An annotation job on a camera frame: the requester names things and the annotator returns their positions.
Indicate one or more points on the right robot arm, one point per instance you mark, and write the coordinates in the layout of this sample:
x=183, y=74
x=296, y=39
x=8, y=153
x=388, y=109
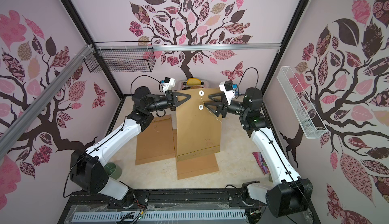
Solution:
x=289, y=193

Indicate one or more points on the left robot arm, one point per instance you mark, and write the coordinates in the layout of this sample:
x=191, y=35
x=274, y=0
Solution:
x=87, y=167

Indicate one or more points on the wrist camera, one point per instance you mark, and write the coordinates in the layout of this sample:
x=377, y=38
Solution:
x=168, y=84
x=229, y=89

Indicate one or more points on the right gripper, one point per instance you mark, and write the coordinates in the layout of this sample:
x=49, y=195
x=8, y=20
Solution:
x=224, y=108

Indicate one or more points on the colourful patterned bag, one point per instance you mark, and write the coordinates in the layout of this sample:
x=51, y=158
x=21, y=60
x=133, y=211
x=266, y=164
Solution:
x=261, y=162

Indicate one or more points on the mint green toaster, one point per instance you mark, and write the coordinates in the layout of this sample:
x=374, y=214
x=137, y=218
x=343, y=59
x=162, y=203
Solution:
x=182, y=85

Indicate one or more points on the yellow bread slice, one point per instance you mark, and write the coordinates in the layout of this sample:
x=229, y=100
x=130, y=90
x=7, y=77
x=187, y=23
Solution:
x=193, y=82

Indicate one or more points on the brown file bag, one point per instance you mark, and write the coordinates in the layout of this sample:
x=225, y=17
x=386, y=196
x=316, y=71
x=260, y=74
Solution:
x=198, y=130
x=196, y=166
x=156, y=143

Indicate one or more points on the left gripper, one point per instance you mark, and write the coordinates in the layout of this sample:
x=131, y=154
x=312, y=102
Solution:
x=171, y=99

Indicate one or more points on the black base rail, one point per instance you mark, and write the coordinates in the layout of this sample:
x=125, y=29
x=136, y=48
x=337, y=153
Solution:
x=228, y=198

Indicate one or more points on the green cup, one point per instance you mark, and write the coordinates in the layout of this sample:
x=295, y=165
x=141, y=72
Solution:
x=113, y=170

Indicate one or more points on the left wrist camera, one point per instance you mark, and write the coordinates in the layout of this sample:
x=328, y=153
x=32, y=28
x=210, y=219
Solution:
x=168, y=84

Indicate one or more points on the white wire basket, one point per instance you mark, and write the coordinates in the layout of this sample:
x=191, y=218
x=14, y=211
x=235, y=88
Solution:
x=294, y=87

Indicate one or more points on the white slotted cable duct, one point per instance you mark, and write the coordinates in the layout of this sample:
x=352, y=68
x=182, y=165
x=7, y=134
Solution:
x=159, y=216

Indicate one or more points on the black wire basket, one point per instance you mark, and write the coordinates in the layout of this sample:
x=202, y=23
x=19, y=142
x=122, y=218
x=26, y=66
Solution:
x=122, y=57

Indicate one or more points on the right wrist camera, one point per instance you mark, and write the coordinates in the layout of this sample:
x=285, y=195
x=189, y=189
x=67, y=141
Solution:
x=229, y=89

